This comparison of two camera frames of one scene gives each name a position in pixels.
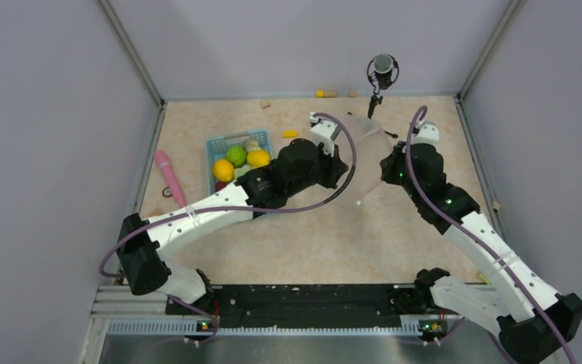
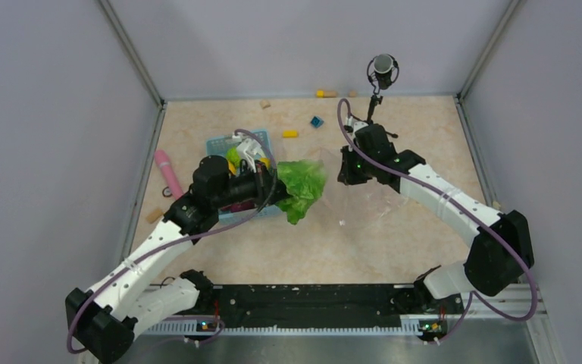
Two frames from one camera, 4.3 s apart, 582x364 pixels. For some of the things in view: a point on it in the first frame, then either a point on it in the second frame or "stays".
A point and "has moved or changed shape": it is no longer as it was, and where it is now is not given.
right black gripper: (389, 163) to (345, 174)
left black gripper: (336, 167) to (269, 189)
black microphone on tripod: (382, 70) stays
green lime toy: (236, 155) stays
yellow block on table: (289, 134) stays
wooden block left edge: (158, 211) stays
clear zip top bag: (372, 146) has moved or changed shape
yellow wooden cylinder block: (321, 93) stays
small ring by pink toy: (163, 192) stays
